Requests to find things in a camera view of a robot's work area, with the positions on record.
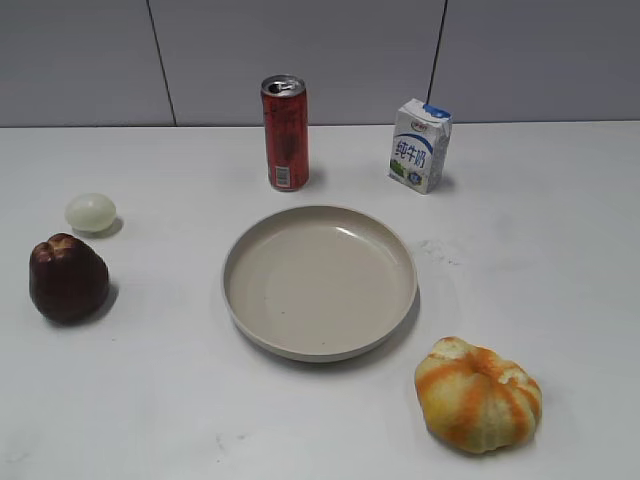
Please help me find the dark red apple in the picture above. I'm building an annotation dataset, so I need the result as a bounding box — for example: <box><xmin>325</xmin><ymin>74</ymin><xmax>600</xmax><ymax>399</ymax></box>
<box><xmin>29</xmin><ymin>233</ymin><xmax>110</xmax><ymax>325</ymax></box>

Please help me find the beige round plate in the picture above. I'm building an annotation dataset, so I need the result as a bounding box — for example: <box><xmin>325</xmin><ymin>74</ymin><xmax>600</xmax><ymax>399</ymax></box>
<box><xmin>221</xmin><ymin>205</ymin><xmax>420</xmax><ymax>363</ymax></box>

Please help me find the white blue milk carton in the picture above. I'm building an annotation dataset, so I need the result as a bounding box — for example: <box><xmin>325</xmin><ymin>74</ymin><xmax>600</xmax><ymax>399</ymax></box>
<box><xmin>389</xmin><ymin>99</ymin><xmax>452</xmax><ymax>194</ymax></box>

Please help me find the red drink can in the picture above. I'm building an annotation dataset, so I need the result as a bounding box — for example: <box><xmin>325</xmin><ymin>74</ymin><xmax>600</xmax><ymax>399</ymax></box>
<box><xmin>261</xmin><ymin>74</ymin><xmax>310</xmax><ymax>191</ymax></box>

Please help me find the orange yellow pumpkin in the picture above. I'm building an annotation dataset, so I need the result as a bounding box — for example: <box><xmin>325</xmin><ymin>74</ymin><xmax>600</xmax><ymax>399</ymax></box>
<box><xmin>415</xmin><ymin>336</ymin><xmax>542</xmax><ymax>454</ymax></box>

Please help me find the white egg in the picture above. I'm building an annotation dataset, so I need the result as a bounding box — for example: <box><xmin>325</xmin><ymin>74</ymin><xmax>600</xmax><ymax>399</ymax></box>
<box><xmin>64</xmin><ymin>193</ymin><xmax>117</xmax><ymax>233</ymax></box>

